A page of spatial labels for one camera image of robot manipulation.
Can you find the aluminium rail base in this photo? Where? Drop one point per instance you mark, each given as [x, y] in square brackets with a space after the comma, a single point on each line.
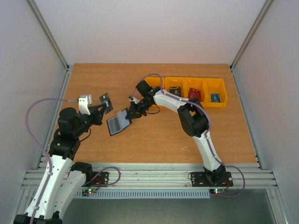
[175, 175]

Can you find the blue card in bin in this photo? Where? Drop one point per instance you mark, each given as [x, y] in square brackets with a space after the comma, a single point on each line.
[215, 98]

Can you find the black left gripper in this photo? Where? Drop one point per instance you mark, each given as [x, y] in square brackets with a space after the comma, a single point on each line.
[98, 115]

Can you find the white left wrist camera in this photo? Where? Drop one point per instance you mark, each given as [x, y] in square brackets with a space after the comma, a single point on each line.
[83, 102]

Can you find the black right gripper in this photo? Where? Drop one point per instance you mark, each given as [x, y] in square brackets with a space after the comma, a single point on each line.
[137, 108]

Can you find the aluminium frame post right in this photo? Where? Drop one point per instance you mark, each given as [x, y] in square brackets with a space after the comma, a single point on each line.
[253, 29]

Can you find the aluminium frame post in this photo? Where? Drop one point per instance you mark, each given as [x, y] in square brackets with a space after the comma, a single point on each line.
[253, 29]
[40, 19]

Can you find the aluminium frame post left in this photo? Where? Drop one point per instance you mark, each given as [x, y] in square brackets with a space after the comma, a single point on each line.
[40, 19]

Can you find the grey slotted cable duct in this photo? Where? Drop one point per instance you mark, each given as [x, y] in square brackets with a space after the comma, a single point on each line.
[145, 194]

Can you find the yellow bin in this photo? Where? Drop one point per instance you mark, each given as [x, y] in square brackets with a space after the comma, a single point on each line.
[195, 87]
[216, 85]
[153, 81]
[176, 81]

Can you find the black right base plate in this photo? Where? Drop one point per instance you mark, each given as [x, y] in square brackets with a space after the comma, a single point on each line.
[198, 179]

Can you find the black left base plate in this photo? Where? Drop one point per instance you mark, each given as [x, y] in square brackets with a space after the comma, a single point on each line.
[100, 180]

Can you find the black leather card holder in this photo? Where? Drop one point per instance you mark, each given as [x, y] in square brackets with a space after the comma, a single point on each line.
[118, 123]

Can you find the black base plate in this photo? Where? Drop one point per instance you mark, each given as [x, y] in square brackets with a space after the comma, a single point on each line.
[198, 179]
[100, 180]

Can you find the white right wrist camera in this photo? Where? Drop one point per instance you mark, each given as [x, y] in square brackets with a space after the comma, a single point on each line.
[134, 100]

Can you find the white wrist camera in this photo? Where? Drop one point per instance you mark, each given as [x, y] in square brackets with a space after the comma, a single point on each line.
[83, 102]
[134, 100]

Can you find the red card in bin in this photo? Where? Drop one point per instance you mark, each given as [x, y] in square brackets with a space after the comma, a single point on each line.
[194, 93]

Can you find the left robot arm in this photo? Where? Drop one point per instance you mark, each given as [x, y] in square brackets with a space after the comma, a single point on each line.
[63, 177]

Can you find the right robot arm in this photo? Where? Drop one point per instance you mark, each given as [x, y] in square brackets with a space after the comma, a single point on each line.
[193, 119]

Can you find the black card in bin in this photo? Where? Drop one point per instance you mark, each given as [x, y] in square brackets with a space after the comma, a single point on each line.
[175, 90]

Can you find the black VIP card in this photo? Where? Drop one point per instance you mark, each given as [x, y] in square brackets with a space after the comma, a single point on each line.
[105, 100]

